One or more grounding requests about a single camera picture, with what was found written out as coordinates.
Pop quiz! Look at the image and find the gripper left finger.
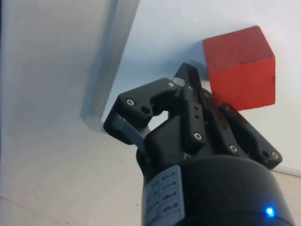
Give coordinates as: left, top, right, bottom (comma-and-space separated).
103, 62, 208, 163

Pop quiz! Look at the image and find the whiteboard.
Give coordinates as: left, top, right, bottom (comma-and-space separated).
79, 0, 301, 177

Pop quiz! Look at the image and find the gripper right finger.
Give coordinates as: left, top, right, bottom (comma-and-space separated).
199, 80, 283, 170

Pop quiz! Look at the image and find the red cube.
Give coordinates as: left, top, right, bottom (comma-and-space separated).
202, 25, 276, 112

